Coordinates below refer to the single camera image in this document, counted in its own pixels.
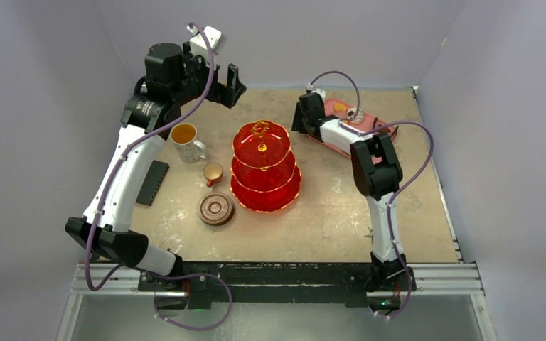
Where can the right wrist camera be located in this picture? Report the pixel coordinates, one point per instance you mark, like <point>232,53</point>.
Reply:
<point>310,88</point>

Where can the small copper cup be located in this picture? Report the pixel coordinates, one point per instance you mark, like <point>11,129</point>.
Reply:
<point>213,173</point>

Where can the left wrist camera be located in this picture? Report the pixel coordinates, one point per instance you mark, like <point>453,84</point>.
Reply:
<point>209,46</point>

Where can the red three-tier cake stand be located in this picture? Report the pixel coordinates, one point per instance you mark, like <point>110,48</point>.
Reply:
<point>265,174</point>

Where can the white mug with tea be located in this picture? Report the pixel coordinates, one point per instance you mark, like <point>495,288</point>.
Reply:
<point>185,139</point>

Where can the white chocolate-drizzled donut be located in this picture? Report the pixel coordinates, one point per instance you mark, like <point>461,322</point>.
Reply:
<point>355,116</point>

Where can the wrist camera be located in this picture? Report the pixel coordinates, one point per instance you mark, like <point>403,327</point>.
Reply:
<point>209,46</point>
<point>310,88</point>

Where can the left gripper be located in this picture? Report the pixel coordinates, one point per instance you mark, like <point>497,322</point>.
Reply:
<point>225,94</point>

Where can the round orange cookie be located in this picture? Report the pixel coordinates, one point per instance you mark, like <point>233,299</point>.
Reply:
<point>339,107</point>

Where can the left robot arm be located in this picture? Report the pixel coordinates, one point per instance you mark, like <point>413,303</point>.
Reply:
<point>175,75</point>

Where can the round brown wooden lid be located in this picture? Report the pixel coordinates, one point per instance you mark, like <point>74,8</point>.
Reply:
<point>216,209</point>

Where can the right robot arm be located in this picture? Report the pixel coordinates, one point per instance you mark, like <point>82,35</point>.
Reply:
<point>377,175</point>

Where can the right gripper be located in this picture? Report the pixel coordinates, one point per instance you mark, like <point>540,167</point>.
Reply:
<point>304,115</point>

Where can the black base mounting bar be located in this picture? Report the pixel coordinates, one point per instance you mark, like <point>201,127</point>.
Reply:
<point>210,282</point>

